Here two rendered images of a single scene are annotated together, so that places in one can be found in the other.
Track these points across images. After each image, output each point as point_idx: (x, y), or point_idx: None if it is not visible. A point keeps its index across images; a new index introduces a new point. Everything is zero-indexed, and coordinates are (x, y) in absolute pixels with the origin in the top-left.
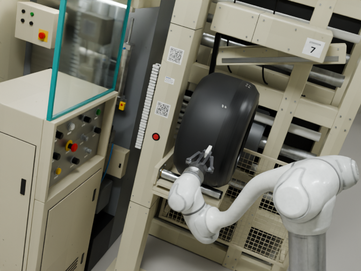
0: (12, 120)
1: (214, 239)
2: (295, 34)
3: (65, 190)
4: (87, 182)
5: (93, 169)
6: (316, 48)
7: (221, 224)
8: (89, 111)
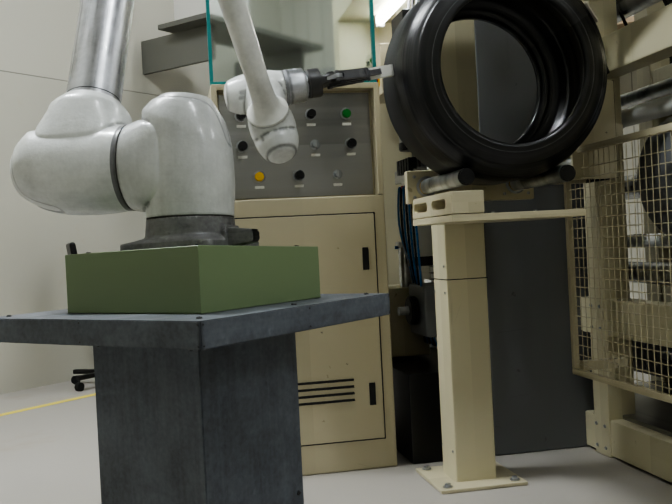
0: None
1: (267, 142)
2: None
3: (266, 203)
4: (330, 218)
5: (345, 203)
6: None
7: (251, 100)
8: (321, 105)
